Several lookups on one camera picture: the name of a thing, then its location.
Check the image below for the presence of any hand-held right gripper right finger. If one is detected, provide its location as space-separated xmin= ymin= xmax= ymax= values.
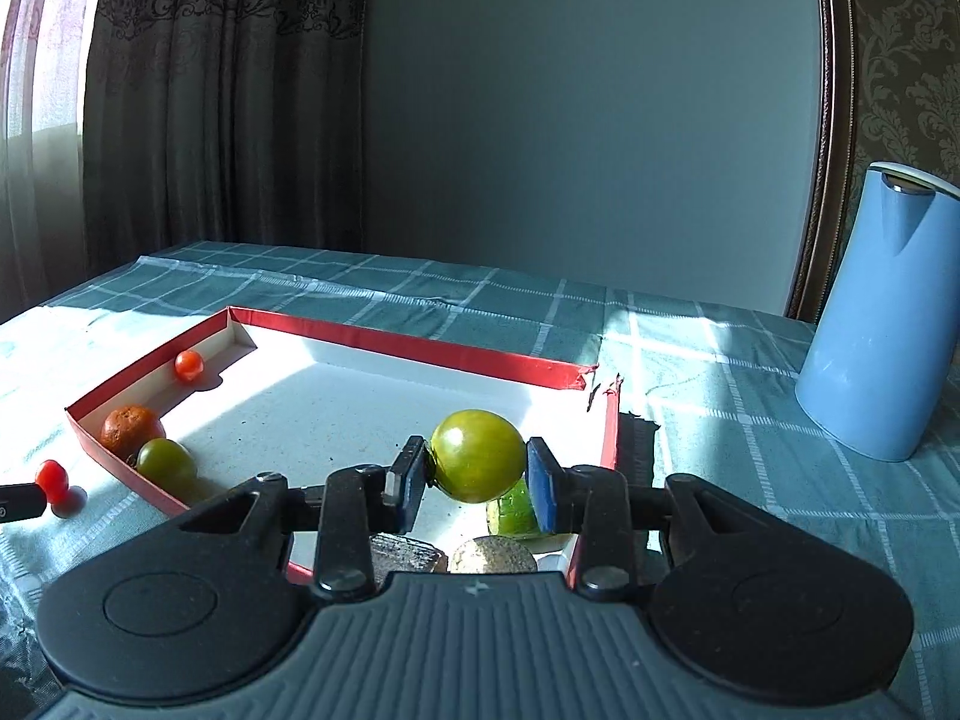
xmin=526 ymin=436 xmax=743 ymax=601

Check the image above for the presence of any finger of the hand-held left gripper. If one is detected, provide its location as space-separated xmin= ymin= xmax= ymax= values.
xmin=0 ymin=484 xmax=47 ymax=527

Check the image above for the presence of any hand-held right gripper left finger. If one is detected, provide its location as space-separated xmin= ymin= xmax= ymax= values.
xmin=225 ymin=435 xmax=437 ymax=602

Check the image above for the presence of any cut green lime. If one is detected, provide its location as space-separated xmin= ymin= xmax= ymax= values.
xmin=486 ymin=478 xmax=571 ymax=539

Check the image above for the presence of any green tangerine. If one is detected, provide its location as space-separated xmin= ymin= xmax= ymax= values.
xmin=430 ymin=409 xmax=527 ymax=505
xmin=136 ymin=438 xmax=198 ymax=492

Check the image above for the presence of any brown round longan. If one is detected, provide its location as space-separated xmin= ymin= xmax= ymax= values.
xmin=448 ymin=536 xmax=537 ymax=575

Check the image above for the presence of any red cardboard box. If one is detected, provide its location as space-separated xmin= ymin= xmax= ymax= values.
xmin=66 ymin=306 xmax=623 ymax=587

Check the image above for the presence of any orange tangerine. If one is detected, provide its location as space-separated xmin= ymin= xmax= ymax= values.
xmin=100 ymin=405 xmax=162 ymax=458

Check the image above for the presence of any blue checked tablecloth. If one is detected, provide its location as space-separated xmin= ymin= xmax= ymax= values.
xmin=0 ymin=240 xmax=960 ymax=720

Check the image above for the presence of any blue kettle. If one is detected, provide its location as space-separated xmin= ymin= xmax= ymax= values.
xmin=795 ymin=161 xmax=960 ymax=462

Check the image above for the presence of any sheer window curtain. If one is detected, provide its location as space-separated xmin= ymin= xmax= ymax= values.
xmin=0 ymin=0 xmax=98 ymax=323

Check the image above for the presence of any dark patterned curtain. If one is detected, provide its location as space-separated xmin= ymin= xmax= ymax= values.
xmin=79 ymin=0 xmax=374 ymax=278

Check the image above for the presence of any dark wooden frame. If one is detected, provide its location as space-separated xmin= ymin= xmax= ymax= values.
xmin=784 ymin=0 xmax=865 ymax=323

